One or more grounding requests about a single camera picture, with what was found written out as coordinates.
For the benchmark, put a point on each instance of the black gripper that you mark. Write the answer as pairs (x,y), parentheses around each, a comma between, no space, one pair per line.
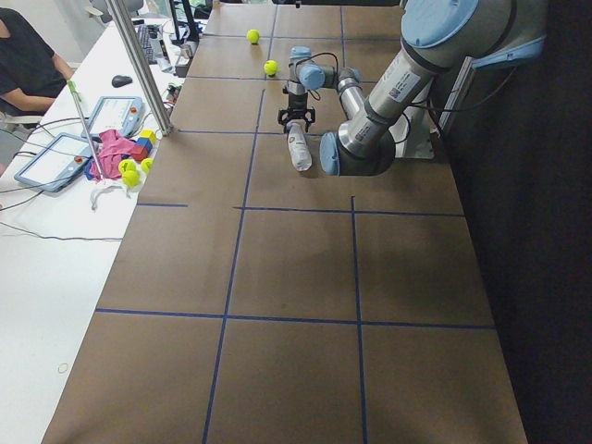
(296,101)

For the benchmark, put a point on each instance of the yellow tennis ball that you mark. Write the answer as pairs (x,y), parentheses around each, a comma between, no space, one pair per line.
(253,36)
(271,68)

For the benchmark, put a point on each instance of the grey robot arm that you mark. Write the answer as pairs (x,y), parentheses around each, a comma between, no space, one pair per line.
(435,35)

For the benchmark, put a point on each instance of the spare tennis ball right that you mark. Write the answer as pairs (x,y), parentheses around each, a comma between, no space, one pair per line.
(146,165)

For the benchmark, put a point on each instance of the spare tennis ball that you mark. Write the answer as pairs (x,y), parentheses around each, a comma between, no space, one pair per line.
(127,165)
(146,165)
(131,178)

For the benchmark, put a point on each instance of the spare tennis ball front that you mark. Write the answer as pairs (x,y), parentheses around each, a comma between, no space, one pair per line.
(131,178)

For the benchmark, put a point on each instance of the spare tennis ball left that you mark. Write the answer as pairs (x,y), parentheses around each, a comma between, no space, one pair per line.
(127,165)

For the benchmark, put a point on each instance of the yellow cube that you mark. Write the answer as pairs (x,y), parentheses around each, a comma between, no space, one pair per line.
(147,137)

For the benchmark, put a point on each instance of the blue cube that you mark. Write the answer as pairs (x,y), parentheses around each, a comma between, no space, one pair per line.
(148,147)

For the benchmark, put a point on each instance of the red cube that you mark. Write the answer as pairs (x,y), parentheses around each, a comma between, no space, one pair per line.
(138,152)

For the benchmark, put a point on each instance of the far teach pendant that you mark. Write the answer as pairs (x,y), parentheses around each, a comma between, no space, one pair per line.
(121,113)

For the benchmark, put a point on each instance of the teach pendant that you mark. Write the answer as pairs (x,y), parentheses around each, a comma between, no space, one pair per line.
(56,165)
(121,113)

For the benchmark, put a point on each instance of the black computer mouse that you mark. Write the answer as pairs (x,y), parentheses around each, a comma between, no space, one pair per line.
(119,81)

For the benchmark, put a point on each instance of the pink cloth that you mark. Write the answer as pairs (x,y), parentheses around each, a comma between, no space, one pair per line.
(114,149)

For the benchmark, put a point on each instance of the white plastic bag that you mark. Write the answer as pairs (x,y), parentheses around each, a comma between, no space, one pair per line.
(106,186)

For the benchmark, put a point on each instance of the grabber stick green tip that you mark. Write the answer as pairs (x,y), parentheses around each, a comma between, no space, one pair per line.
(77,102)

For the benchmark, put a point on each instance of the near teach pendant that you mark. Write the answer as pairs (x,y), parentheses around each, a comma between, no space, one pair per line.
(56,165)

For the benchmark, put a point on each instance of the person in black shirt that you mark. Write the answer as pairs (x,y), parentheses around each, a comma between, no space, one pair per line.
(32,73)

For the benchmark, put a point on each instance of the aluminium frame post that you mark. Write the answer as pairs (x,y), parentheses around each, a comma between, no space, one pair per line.
(121,17)

